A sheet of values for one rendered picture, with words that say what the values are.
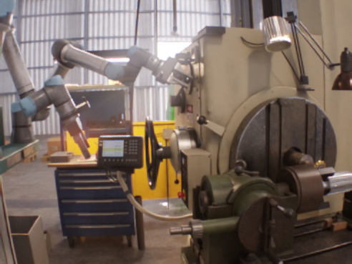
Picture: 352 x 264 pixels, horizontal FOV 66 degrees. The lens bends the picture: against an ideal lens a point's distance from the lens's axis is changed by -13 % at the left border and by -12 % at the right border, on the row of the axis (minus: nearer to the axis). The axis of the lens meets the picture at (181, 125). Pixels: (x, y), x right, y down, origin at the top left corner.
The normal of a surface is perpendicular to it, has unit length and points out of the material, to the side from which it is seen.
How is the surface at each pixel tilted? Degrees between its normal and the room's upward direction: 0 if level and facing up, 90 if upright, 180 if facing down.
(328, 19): 90
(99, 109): 90
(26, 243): 90
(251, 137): 90
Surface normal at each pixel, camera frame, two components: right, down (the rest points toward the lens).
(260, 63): 0.20, 0.09
